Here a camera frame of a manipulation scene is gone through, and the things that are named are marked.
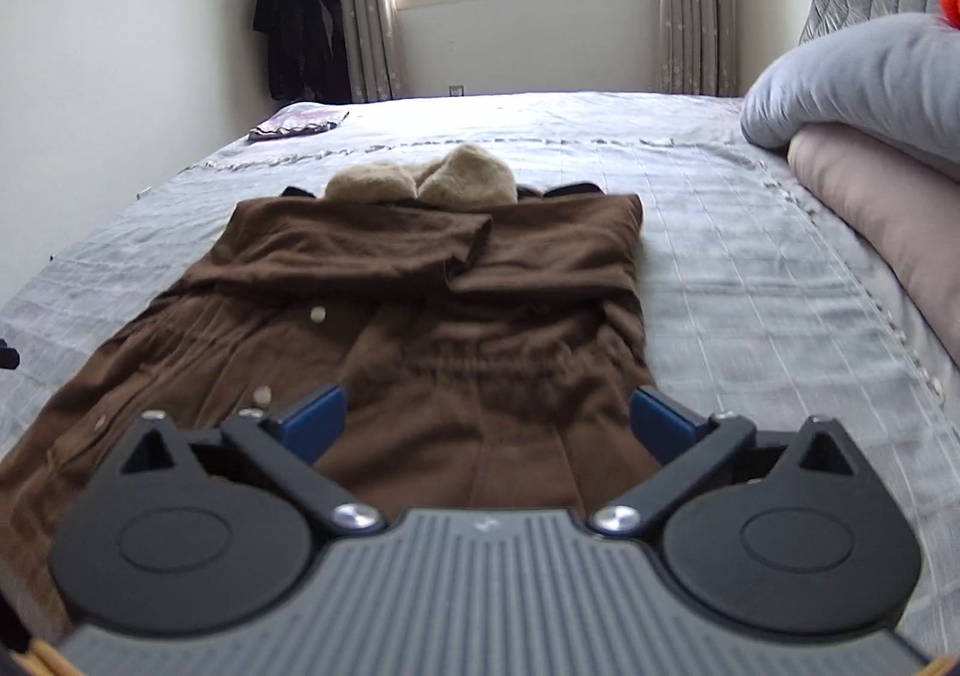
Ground red plush toy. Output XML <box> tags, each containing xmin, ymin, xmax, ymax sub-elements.
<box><xmin>939</xmin><ymin>0</ymin><xmax>960</xmax><ymax>29</ymax></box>

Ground grey folded duvet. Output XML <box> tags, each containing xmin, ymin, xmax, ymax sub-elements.
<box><xmin>740</xmin><ymin>13</ymin><xmax>958</xmax><ymax>178</ymax></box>

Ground dark clothes hanging on wall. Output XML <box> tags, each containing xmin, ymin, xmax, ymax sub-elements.
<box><xmin>252</xmin><ymin>0</ymin><xmax>352</xmax><ymax>104</ymax></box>

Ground brown coat with fur collar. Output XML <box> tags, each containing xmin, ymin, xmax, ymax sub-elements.
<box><xmin>2</xmin><ymin>193</ymin><xmax>658</xmax><ymax>634</ymax></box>

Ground pink folded duvet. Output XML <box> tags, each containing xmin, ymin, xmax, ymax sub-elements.
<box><xmin>788</xmin><ymin>123</ymin><xmax>958</xmax><ymax>357</ymax></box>

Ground small folded patterned cloth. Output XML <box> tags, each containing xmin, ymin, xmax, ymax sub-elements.
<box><xmin>247</xmin><ymin>102</ymin><xmax>350</xmax><ymax>143</ymax></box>

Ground grey striped bedspread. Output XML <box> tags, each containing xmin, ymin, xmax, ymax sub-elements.
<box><xmin>2</xmin><ymin>92</ymin><xmax>958</xmax><ymax>653</ymax></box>

